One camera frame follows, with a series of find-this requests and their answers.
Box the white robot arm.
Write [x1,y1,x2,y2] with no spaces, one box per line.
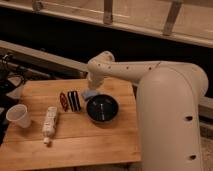
[87,51,208,171]

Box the white plastic cup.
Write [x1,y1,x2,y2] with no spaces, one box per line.
[6,104,31,128]

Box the blue sponge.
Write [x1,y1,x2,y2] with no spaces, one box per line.
[81,89,99,101]

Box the white tube bottle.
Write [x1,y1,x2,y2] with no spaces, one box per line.
[42,106,58,145]

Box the red carabiner clip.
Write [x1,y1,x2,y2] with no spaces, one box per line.
[60,92,68,112]

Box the black white striped eraser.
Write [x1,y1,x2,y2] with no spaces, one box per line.
[67,91,81,111]

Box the wooden table board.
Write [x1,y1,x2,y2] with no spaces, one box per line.
[0,78,141,170]

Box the black cables and equipment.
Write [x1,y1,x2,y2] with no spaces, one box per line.
[0,52,27,111]

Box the black round bowl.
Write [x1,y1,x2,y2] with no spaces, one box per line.
[86,94,119,123]

